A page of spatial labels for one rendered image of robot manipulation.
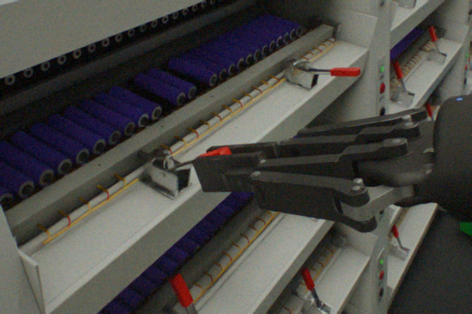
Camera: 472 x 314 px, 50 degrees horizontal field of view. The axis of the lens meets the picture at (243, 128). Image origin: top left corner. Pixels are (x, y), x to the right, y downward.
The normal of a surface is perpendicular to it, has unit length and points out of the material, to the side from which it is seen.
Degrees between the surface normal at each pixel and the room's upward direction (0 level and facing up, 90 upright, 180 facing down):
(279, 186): 93
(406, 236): 15
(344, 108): 90
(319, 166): 89
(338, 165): 89
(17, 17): 105
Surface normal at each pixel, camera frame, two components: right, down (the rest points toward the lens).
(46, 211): 0.83, 0.38
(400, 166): -0.31, -0.91
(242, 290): 0.11, -0.83
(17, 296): 0.84, 0.15
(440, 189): -0.55, 0.39
